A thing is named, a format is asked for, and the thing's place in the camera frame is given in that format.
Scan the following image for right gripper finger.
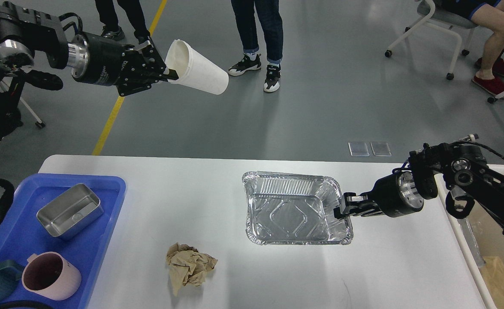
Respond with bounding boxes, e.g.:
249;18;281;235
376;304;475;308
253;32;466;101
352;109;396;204
333;205;379;220
342;192;374;206

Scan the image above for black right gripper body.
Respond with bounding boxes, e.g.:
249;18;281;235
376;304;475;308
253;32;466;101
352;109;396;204
370;172;425;218

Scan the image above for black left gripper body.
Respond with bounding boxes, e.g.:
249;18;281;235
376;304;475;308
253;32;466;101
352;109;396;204
66;32;142;86

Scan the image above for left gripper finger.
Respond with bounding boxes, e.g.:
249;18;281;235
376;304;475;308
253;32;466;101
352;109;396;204
117;71;179;97
126;36;168;76

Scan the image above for white paper cup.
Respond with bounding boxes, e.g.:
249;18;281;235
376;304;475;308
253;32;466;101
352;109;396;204
165;39;229;95

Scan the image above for aluminium foil tray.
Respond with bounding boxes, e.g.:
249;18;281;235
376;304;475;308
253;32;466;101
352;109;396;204
242;171;354;245

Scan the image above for stainless steel rectangular container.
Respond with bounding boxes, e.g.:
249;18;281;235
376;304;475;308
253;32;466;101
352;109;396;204
36;183;103;241

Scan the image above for pink mug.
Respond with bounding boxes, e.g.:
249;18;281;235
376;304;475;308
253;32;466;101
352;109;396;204
21;251;82;301

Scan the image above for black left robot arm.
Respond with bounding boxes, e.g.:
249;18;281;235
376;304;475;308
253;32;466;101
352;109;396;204
0;1;180;141

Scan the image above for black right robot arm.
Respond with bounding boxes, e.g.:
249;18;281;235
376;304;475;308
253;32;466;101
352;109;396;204
333;134;504;235

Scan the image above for floor socket plate left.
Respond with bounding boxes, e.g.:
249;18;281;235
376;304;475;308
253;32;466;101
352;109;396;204
348;141;370;157

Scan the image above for floor socket plate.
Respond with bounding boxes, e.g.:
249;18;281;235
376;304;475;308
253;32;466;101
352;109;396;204
370;141;392;157
348;141;370;157

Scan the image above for floor socket plate right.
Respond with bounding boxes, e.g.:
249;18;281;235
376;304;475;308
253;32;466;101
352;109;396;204
370;141;392;157

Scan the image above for person in black trousers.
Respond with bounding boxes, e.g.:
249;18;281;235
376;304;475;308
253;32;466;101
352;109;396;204
94;0;151;43

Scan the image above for clear plastic in bin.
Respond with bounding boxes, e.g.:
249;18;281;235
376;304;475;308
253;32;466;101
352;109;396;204
459;218;486;268

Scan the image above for grey chair left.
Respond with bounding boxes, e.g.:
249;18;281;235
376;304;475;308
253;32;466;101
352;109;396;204
0;78;45;129

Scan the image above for white plastic bin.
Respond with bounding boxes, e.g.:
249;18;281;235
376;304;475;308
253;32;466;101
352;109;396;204
436;165;504;309

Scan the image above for person in blue jeans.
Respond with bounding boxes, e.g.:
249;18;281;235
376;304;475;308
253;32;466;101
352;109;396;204
228;0;284;93

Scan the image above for crumpled brown paper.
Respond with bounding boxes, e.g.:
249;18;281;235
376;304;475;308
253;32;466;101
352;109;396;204
166;243;218;297

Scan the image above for blue plastic tray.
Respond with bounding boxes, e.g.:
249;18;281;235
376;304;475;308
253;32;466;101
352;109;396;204
0;173;126;309

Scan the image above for white office chair right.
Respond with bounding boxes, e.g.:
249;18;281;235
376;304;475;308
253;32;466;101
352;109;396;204
384;0;478;81

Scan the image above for seated person bare legs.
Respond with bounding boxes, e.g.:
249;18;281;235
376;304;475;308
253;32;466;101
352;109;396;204
439;0;504;95

